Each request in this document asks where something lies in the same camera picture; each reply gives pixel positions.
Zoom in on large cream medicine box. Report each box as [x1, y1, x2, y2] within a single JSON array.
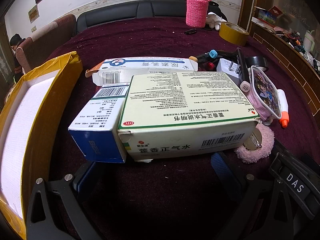
[[118, 72, 259, 161]]

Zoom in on fairy print clear pouch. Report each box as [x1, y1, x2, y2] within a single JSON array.
[[248, 66, 282, 120]]

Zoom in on white power adapter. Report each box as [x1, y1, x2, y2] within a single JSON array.
[[216, 58, 240, 83]]

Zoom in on blue white medicine box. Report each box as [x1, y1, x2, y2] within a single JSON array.
[[68, 82, 129, 163]]

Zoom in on long white ointment box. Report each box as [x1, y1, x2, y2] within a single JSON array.
[[85, 57, 198, 86]]

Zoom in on pink fluffy puff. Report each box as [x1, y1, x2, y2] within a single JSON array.
[[235, 124, 274, 164]]

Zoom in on maroon bed cover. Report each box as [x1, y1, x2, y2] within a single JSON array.
[[52, 17, 319, 239]]

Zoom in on orange tip white marker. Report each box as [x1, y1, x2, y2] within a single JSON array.
[[277, 89, 290, 128]]

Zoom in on red cap black marker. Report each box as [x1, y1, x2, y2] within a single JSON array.
[[198, 62, 216, 72]]

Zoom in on wooden brick pattern cabinet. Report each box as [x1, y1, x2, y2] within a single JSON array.
[[249, 22, 319, 116]]

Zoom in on black electrical tape roll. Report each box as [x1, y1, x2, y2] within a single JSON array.
[[245, 56, 269, 72]]

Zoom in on yellow cardboard box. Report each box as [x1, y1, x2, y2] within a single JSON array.
[[1, 51, 83, 239]]

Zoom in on yellow packing tape roll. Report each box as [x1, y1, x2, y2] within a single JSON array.
[[219, 22, 249, 46]]

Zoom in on small black hair clip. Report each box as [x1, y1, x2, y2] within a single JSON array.
[[184, 29, 197, 35]]

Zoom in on white stuffed toy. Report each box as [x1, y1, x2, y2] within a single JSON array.
[[206, 12, 226, 31]]

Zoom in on black leather headboard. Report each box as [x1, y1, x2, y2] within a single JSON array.
[[75, 0, 187, 34]]

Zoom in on pink knitted sleeve bottle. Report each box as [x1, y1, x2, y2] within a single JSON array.
[[185, 0, 211, 28]]

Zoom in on brown upholstered chair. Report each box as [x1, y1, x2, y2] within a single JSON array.
[[15, 14, 76, 73]]

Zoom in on person in black clothes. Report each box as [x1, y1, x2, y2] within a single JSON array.
[[10, 34, 25, 83]]

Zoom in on small wall plaque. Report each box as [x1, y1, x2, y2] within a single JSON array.
[[28, 5, 40, 23]]

